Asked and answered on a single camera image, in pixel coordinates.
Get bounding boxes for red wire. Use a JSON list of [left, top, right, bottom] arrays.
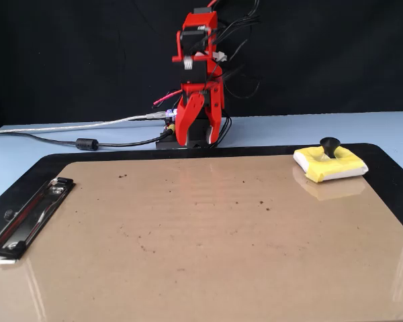
[[153, 89, 184, 107]]

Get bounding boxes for black robot servo wires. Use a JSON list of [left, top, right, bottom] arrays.
[[208, 0, 261, 148]]

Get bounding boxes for brown clipboard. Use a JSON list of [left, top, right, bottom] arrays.
[[0, 153, 403, 322]]

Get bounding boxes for yellow sponge with black knob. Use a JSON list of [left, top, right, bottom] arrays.
[[292, 136, 370, 184]]

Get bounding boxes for black power cable with ferrite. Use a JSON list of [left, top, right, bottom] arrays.
[[0, 131, 175, 152]]

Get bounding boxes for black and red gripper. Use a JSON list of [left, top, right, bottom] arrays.
[[174, 60, 226, 148]]

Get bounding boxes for silver metal clipboard clip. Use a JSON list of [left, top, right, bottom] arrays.
[[0, 176, 77, 266]]

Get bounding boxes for silver braided USB cable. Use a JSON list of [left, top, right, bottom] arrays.
[[0, 110, 169, 135]]

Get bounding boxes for black mat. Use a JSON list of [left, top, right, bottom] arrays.
[[0, 143, 403, 242]]

